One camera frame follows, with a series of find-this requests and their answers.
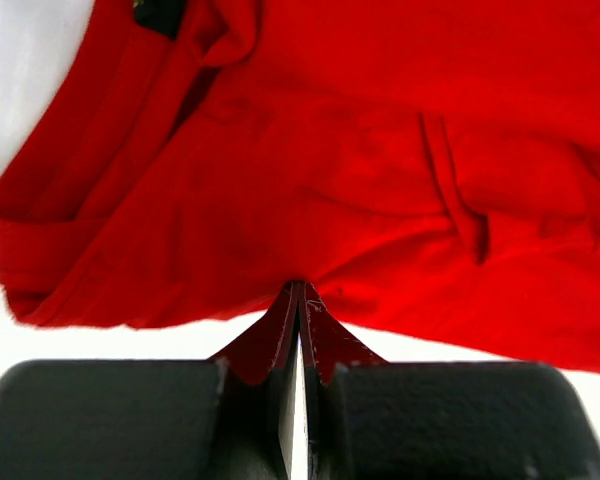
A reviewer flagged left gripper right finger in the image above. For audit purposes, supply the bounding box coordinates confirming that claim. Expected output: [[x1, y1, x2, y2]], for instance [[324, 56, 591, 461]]
[[297, 282, 600, 480]]

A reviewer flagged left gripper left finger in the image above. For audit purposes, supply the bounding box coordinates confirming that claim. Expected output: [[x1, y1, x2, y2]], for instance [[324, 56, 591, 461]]
[[0, 280, 300, 480]]

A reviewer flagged red t shirt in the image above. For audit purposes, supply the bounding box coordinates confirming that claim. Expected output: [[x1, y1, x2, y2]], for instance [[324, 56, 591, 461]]
[[0, 1, 600, 373]]

